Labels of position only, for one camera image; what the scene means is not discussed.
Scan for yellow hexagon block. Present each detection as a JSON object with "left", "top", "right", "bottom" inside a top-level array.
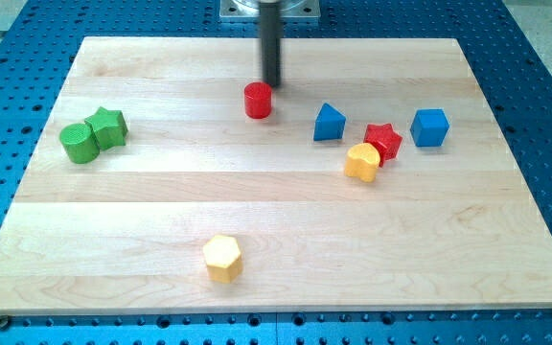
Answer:
[{"left": 202, "top": 235, "right": 243, "bottom": 284}]

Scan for green cylinder block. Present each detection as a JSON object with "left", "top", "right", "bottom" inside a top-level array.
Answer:
[{"left": 59, "top": 123, "right": 100, "bottom": 164}]

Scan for light wooden board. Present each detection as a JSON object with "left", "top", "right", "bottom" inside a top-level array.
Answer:
[{"left": 0, "top": 36, "right": 552, "bottom": 315}]

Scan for red cylinder block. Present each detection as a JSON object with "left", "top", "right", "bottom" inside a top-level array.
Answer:
[{"left": 243, "top": 81, "right": 272, "bottom": 119}]

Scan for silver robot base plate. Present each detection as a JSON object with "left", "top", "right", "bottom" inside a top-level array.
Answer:
[{"left": 218, "top": 0, "right": 321, "bottom": 21}]

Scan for red star block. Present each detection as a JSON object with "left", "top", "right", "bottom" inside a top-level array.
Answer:
[{"left": 364, "top": 124, "right": 403, "bottom": 167}]

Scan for blue cube block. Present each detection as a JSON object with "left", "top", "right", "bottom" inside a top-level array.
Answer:
[{"left": 410, "top": 108, "right": 449, "bottom": 147}]

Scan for yellow heart block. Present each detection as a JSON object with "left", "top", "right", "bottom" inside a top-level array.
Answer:
[{"left": 344, "top": 143, "right": 381, "bottom": 182}]

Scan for blue triangle block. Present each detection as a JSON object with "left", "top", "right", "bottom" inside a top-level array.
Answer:
[{"left": 313, "top": 103, "right": 346, "bottom": 141}]

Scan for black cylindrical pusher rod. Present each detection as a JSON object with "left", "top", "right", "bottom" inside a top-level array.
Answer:
[{"left": 258, "top": 0, "right": 283, "bottom": 88}]

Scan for green star block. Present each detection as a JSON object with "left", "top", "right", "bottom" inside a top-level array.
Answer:
[{"left": 84, "top": 107, "right": 128, "bottom": 150}]

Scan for blue perforated metal table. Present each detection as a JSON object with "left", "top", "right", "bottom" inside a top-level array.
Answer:
[{"left": 0, "top": 0, "right": 552, "bottom": 344}]

